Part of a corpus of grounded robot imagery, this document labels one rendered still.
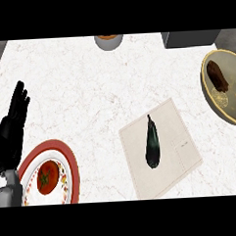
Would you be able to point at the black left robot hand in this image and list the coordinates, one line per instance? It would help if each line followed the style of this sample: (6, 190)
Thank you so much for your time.
(12, 128)

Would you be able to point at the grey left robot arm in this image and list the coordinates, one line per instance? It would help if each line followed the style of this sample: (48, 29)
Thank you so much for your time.
(7, 192)

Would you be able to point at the beige placemat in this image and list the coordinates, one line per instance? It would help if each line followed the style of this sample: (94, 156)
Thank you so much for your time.
(170, 133)

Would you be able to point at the brown sweet potato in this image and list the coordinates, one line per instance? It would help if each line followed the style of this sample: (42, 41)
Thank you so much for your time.
(217, 75)

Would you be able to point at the yellow rimmed grey bowl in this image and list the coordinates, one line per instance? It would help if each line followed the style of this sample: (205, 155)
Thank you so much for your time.
(232, 84)

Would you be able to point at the red tomato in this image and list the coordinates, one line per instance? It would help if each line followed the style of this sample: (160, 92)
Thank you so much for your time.
(48, 177)

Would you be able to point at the red rimmed white plate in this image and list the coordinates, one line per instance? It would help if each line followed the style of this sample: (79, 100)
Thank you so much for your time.
(68, 158)

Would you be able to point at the grey cup with orange content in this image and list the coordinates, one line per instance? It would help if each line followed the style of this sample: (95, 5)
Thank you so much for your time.
(108, 42)

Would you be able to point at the dark eggplant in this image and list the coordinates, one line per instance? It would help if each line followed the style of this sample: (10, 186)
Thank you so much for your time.
(152, 144)

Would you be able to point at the dark grey box appliance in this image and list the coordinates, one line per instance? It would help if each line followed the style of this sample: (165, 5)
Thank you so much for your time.
(191, 38)

